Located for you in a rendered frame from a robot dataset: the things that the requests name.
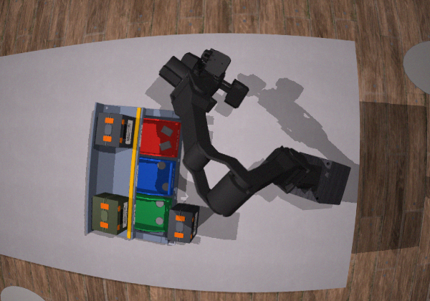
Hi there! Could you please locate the grey metal bin shelf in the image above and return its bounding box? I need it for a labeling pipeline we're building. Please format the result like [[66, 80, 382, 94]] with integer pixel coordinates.
[[86, 102, 183, 245]]

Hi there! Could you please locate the green bin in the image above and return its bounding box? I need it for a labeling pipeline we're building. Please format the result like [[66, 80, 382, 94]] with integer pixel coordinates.
[[135, 193, 173, 231]]

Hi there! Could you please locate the olive green case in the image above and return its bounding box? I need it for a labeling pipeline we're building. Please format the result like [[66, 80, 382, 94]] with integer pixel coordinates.
[[92, 192, 129, 235]]

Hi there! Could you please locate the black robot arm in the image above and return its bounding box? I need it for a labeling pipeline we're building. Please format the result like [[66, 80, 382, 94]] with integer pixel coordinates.
[[159, 48, 322, 217]]

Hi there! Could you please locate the yellow flat bar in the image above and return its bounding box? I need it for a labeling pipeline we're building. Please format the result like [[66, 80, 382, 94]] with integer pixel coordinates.
[[127, 107, 141, 239]]

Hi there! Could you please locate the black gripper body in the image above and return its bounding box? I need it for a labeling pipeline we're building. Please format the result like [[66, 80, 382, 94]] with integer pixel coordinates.
[[181, 52, 249, 108]]

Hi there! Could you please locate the red open bin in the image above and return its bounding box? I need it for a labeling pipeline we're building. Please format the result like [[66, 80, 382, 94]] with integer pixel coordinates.
[[140, 118, 181, 158]]

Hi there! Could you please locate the blue open bin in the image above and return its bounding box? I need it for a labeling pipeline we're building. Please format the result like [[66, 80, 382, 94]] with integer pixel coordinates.
[[137, 156, 176, 196]]

